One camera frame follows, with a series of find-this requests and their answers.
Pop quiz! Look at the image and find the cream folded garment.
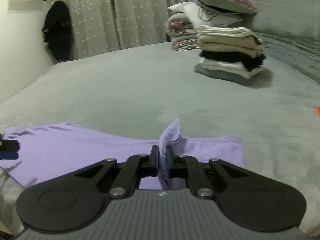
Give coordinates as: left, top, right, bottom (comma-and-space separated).
196, 26, 264, 58

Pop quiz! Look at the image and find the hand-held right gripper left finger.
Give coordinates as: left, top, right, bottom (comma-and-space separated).
75, 145, 160, 198

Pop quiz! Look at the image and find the grey bed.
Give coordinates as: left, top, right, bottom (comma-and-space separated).
0, 37, 320, 240

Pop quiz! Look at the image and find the grey folded garment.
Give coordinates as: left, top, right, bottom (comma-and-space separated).
194, 64, 267, 85

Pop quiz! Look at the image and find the grey star-patterned curtain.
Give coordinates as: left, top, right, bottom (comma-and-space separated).
54, 0, 198, 58

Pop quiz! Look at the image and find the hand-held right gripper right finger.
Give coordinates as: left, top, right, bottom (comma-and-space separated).
165, 145, 250, 200

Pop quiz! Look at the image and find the purple garment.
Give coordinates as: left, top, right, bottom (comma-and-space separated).
0, 117, 244, 190

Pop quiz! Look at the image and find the black hanging garment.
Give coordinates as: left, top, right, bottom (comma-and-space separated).
42, 1, 74, 62

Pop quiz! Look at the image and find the large grey covered pillow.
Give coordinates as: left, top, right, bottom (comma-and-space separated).
222, 0, 320, 39

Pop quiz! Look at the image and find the white folded garment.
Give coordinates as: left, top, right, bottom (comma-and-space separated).
199, 57, 263, 78

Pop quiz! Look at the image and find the folded floral quilt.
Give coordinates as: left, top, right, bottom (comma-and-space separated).
166, 2, 247, 52

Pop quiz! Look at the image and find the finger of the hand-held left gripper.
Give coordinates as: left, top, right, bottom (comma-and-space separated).
0, 139, 20, 161

